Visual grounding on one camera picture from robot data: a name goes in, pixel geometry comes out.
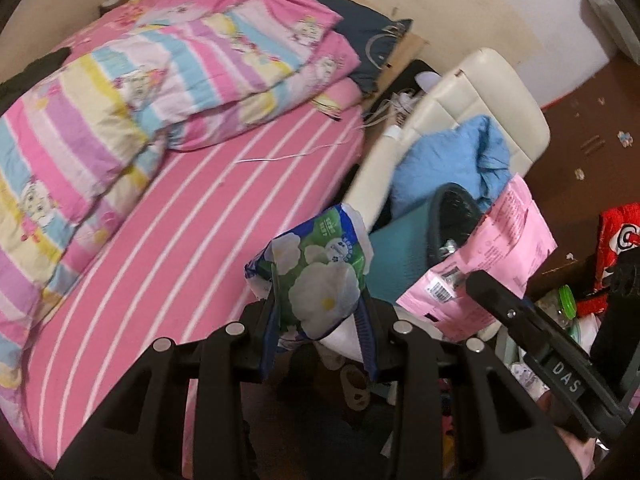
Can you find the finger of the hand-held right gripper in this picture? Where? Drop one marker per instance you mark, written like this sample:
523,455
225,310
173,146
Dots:
540,345

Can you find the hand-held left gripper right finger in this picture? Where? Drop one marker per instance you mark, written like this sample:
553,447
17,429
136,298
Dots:
369,350

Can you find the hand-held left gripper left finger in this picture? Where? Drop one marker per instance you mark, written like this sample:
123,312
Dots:
267,340

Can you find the blue green tissue packet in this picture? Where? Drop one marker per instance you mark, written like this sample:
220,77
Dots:
320,270

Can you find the teal waste basket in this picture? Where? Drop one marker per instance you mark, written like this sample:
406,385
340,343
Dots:
400,255

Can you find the pink plastic packet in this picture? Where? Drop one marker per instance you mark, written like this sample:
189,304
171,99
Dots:
505,240

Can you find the silver foil wrapper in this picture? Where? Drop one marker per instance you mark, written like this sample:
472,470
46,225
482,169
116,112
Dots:
448,246

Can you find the white slipper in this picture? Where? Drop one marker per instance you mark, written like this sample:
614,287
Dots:
352,385

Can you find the green lidded clear jar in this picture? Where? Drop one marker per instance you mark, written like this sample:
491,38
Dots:
565,297

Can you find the red snack package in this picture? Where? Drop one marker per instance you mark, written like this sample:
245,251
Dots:
612,230

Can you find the pink striped bed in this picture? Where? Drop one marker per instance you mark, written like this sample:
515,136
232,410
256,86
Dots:
175,260

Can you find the light blue cloth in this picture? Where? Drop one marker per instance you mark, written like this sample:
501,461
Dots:
450,160

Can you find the pink pillow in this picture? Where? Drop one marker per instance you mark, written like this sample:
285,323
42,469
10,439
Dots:
340,97

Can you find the white leather chair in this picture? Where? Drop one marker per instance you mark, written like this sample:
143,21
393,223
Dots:
485,85

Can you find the pastel striped cartoon quilt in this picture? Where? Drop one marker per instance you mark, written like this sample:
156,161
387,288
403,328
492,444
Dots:
125,85

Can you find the brown cardboard panel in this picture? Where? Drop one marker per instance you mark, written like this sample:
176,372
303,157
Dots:
405,50

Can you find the dark blue pillow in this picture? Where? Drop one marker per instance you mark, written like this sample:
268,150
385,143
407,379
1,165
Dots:
360,25

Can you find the white wall appliance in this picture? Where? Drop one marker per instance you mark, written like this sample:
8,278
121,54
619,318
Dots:
615,20

